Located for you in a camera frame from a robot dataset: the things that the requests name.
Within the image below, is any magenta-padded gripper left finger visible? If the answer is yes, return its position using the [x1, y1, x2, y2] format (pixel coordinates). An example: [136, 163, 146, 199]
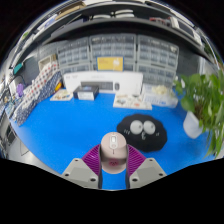
[61, 143, 103, 190]

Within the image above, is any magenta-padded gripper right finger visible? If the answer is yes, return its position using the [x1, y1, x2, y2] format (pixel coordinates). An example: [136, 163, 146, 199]
[125, 143, 168, 190]

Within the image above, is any pink computer mouse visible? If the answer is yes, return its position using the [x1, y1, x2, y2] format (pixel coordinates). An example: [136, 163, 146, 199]
[99, 131, 129, 175]

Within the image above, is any black cartoon-eyed mouse pad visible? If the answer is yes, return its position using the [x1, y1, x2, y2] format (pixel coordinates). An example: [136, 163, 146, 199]
[116, 113, 168, 153]

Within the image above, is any large cartoon sticker sheet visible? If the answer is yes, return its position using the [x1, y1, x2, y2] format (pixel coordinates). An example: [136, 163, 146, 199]
[112, 93, 153, 111]

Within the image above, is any white and blue glove box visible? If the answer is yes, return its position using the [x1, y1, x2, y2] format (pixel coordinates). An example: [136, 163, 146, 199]
[141, 83, 179, 109]

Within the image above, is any small cartoon sticker sheet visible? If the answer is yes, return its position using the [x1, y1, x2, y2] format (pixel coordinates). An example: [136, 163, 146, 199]
[49, 88, 74, 102]

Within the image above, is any small black box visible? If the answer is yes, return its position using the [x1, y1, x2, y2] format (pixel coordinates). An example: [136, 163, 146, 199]
[72, 84, 100, 101]

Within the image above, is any green plant in white pot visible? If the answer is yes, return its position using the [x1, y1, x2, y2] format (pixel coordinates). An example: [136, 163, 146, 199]
[173, 68, 224, 159]

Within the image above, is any long white keyboard box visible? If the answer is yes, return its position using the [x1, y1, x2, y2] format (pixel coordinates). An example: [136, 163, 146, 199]
[62, 70, 144, 96]

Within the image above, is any yellow cardboard box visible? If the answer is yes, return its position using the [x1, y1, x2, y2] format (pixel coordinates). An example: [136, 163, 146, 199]
[96, 55, 125, 72]

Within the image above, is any white wooden crate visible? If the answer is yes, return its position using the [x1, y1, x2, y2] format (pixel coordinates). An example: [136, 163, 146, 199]
[38, 54, 58, 72]

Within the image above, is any dark wall shelf unit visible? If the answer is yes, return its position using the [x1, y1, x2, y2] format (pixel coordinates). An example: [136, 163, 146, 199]
[9, 0, 214, 64]

